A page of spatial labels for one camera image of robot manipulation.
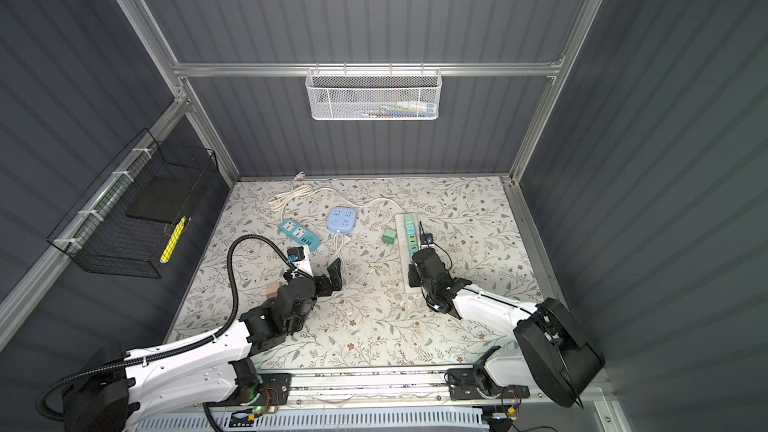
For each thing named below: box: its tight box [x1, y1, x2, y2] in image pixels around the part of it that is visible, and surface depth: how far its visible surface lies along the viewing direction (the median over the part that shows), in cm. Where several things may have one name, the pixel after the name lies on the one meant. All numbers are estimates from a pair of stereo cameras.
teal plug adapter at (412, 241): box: [407, 230, 419, 253], surface depth 95 cm
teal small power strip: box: [279, 218, 321, 253], surface depth 104 cm
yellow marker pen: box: [159, 216, 186, 263], surface depth 70 cm
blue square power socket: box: [326, 207, 357, 234], surface depth 107 cm
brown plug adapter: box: [266, 283, 280, 298], surface depth 91 cm
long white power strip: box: [395, 213, 422, 293], surface depth 98 cm
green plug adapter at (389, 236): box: [382, 228, 397, 245], surface depth 103 cm
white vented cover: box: [133, 408, 489, 432], surface depth 72 cm
